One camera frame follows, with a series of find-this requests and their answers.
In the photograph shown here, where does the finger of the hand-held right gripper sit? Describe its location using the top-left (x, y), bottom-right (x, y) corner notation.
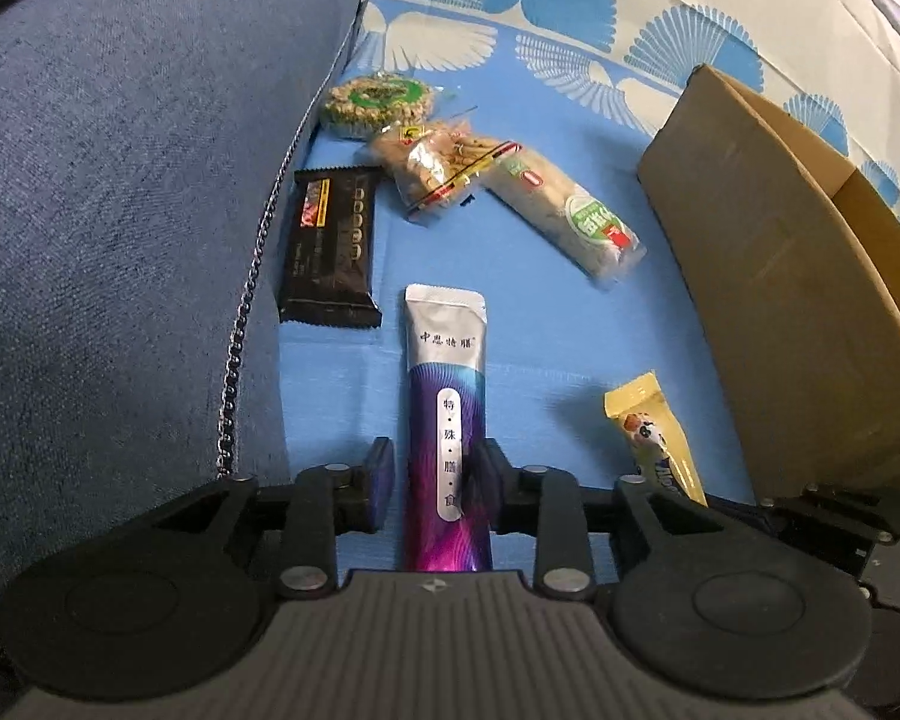
top-left (761, 484), bottom-right (900, 577)

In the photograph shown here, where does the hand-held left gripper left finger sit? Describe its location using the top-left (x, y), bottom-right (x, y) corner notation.
top-left (150, 435), bottom-right (397, 601)

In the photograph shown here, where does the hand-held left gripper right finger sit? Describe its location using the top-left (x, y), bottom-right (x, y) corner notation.
top-left (469, 436), bottom-right (728, 601)

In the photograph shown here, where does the purple and silver packet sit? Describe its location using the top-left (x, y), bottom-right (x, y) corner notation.
top-left (401, 283), bottom-right (496, 575)

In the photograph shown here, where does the yellow snack packet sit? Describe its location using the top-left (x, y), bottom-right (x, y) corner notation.
top-left (604, 371), bottom-right (710, 508)

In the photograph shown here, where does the black snack bar packet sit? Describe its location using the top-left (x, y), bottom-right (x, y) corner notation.
top-left (277, 165), bottom-right (382, 329)

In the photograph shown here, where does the cardboard box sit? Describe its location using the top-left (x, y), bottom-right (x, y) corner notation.
top-left (637, 64), bottom-right (900, 503)

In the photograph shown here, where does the long white snack packet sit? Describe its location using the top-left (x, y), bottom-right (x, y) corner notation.
top-left (480, 142), bottom-right (646, 290)

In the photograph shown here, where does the clear biscuit packet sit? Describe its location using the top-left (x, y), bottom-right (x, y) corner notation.
top-left (356, 118), bottom-right (518, 224)

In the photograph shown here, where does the round green-label snack packet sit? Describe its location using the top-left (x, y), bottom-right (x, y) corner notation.
top-left (321, 73), bottom-right (440, 142)

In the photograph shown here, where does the blue fan-print bed sheet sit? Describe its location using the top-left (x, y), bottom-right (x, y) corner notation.
top-left (274, 0), bottom-right (900, 586)

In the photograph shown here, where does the blue sofa cushion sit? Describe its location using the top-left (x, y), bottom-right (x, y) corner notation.
top-left (0, 0), bottom-right (377, 661)

